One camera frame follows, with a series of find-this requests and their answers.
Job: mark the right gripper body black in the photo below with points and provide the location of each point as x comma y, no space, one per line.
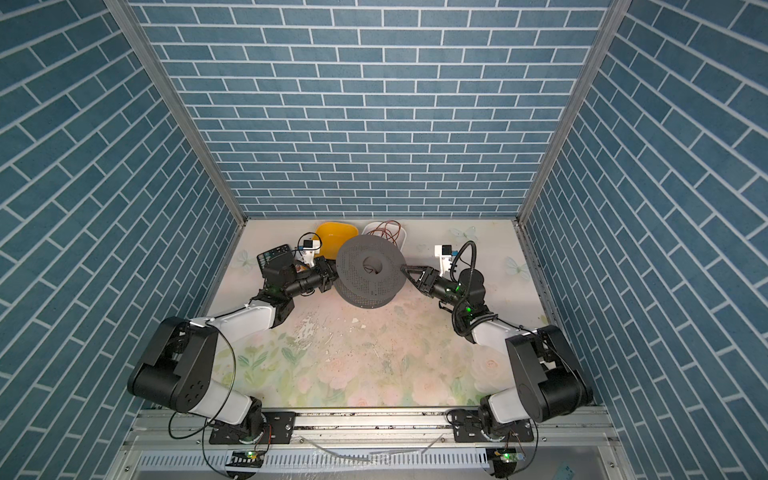
441,289

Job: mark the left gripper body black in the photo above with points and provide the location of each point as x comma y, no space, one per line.
310,280

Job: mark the grey perforated cable spool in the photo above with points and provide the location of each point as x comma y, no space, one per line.
369,271

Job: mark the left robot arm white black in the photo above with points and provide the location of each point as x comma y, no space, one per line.
176,368

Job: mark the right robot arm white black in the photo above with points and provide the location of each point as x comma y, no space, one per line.
548,379

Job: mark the yellow plastic tub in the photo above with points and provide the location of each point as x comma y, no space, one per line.
333,235

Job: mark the black calculator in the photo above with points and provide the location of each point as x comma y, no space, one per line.
268,256

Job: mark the white plastic tub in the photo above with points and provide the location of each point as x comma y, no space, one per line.
390,230

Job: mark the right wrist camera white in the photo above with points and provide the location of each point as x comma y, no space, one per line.
445,255

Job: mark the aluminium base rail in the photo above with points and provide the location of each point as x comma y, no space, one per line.
381,443

